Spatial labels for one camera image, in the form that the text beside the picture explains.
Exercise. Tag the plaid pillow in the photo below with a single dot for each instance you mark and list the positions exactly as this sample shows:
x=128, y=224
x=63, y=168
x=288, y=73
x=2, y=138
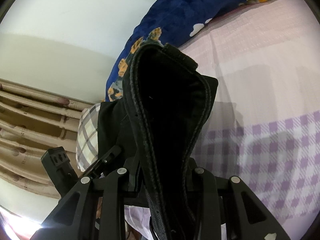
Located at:
x=87, y=137

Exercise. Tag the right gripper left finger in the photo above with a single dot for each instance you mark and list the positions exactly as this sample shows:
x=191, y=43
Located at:
x=92, y=209

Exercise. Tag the black pants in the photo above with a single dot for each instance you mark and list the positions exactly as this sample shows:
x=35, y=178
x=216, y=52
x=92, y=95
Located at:
x=165, y=104

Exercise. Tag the beige wooden headboard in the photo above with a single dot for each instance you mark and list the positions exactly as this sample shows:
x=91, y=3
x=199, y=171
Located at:
x=32, y=121

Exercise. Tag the pink purple bed sheet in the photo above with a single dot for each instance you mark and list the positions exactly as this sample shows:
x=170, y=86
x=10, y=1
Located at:
x=264, y=126

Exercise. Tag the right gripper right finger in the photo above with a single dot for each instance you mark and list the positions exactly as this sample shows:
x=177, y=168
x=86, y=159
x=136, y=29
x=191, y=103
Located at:
x=228, y=208

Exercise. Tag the navy cat print pillow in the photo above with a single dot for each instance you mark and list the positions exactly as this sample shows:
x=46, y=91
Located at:
x=168, y=21

